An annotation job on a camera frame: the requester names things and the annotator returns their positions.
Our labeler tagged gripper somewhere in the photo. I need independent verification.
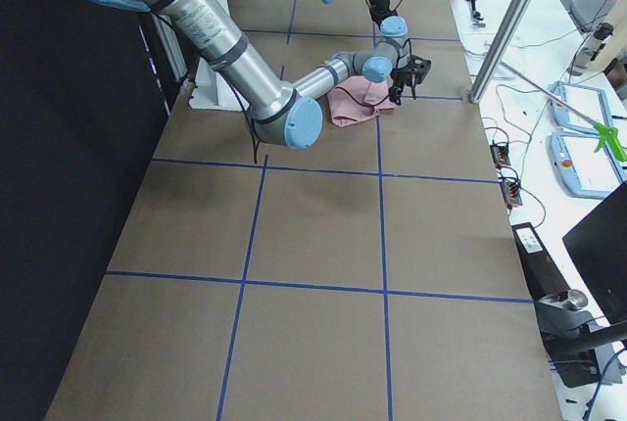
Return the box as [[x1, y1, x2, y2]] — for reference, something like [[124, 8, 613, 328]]
[[388, 62, 416, 106], [367, 0, 392, 24]]

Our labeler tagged pink Snoopy t-shirt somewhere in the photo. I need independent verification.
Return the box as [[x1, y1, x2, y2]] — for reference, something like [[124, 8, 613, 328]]
[[327, 75, 396, 127]]

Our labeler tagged orange black connector box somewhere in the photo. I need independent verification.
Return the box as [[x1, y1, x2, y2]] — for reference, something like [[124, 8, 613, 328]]
[[490, 143, 511, 169]]

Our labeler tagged far blue teach pendant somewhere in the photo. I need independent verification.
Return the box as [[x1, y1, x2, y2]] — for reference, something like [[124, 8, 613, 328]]
[[550, 81, 613, 134]]

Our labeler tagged blue teach pendant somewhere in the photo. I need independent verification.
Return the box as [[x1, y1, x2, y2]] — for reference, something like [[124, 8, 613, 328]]
[[550, 132, 626, 200], [550, 81, 613, 134]]

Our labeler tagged near blue teach pendant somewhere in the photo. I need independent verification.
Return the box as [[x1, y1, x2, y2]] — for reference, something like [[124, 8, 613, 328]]
[[550, 132, 626, 200]]

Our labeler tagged metal reacher grabber tool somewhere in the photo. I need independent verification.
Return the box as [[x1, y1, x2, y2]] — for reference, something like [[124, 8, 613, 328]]
[[499, 60, 626, 163]]

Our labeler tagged black box with label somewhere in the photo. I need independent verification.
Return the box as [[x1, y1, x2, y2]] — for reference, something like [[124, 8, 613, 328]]
[[511, 222, 569, 301]]

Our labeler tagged black monitor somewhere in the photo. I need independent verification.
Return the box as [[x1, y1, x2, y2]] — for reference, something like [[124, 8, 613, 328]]
[[562, 184, 627, 323]]

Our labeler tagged metal stand with knob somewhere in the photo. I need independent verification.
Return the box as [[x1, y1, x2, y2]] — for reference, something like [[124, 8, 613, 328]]
[[534, 290, 626, 388]]

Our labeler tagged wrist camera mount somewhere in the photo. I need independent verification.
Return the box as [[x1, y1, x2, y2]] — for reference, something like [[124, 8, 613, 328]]
[[407, 55, 432, 87]]

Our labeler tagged aluminium frame post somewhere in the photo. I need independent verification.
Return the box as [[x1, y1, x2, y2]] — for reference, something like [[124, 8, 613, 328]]
[[469, 0, 531, 104]]

